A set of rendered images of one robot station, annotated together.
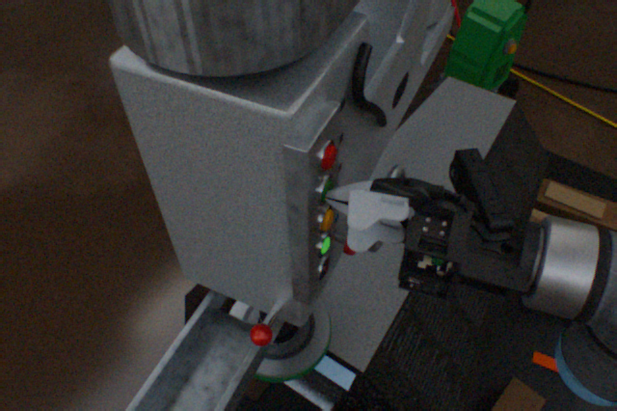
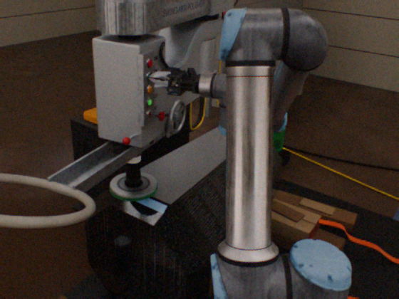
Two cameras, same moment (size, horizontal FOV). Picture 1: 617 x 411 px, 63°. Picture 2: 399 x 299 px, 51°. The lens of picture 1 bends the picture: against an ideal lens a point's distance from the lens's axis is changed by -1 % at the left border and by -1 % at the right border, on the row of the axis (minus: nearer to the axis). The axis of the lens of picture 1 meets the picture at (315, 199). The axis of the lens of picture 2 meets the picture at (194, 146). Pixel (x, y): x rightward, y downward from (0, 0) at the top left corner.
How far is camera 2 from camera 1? 1.18 m
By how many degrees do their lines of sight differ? 23
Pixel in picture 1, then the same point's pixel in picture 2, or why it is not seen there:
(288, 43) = (140, 28)
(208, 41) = (121, 25)
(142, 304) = (53, 250)
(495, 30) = not seen: hidden behind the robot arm
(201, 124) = (115, 55)
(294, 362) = (139, 192)
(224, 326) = (112, 155)
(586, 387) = (223, 127)
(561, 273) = (204, 78)
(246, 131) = (127, 54)
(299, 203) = (141, 75)
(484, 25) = not seen: hidden behind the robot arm
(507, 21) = not seen: hidden behind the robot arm
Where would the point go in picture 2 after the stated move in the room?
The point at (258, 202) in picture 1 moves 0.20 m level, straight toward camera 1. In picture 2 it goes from (130, 81) to (131, 99)
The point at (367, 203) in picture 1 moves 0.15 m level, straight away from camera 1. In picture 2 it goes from (159, 74) to (168, 63)
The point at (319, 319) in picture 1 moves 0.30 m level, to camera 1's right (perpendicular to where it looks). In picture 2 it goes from (152, 182) to (216, 184)
